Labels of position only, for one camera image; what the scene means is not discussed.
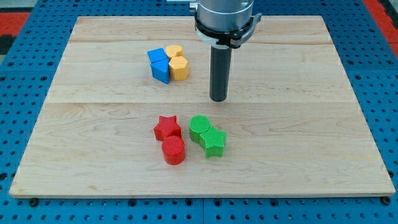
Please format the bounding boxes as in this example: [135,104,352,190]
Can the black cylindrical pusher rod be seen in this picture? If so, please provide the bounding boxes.
[210,47,232,102]

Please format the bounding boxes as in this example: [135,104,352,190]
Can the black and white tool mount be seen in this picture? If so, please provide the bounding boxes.
[195,13,262,50]

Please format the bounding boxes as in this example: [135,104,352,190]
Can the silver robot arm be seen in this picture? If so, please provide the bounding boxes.
[167,0,262,102]

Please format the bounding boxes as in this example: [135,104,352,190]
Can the light wooden board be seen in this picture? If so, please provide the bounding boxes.
[9,16,396,198]

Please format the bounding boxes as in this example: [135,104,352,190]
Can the yellow hexagon block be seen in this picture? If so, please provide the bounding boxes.
[169,56,189,81]

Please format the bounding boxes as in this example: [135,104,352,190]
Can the yellow heart block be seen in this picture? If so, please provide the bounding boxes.
[165,45,183,59]

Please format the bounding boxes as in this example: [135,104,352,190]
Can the blue triangle block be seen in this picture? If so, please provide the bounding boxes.
[150,58,170,84]

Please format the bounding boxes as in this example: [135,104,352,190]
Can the blue cube block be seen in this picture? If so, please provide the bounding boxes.
[147,48,168,63]

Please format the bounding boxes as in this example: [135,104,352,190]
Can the green cylinder block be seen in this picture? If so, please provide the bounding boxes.
[188,114,211,143]

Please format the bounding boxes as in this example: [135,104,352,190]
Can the green star block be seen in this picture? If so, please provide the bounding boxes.
[199,126,227,158]

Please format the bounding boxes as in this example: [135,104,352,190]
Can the red star block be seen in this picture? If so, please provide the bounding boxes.
[154,116,182,141]

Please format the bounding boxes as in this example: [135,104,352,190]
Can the red cylinder block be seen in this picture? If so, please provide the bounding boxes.
[162,136,185,165]

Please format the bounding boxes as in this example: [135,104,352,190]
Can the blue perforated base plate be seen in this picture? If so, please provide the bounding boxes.
[1,0,397,223]

